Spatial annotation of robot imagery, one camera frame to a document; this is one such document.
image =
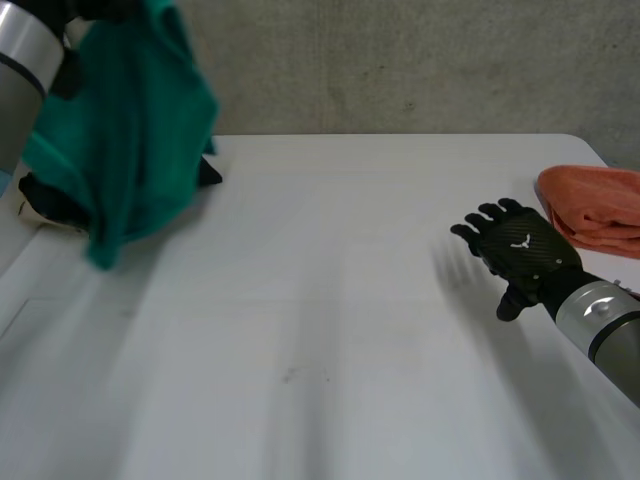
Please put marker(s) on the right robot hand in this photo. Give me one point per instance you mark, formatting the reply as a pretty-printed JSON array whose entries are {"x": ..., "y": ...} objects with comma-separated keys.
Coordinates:
[{"x": 525, "y": 245}]

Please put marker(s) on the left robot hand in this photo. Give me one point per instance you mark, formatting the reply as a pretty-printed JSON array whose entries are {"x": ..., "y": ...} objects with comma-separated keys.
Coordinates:
[{"x": 107, "y": 9}]

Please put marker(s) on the teal towel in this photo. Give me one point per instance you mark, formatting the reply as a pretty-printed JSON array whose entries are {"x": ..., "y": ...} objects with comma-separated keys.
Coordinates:
[{"x": 135, "y": 125}]

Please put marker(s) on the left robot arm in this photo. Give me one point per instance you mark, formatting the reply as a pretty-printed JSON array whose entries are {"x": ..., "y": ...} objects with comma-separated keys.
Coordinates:
[{"x": 22, "y": 55}]

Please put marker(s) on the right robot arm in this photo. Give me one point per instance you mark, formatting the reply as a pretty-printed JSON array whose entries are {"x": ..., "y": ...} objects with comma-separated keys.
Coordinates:
[{"x": 607, "y": 325}]

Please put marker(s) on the coral towel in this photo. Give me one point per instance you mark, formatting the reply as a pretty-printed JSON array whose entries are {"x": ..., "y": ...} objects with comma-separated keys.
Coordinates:
[{"x": 595, "y": 205}]

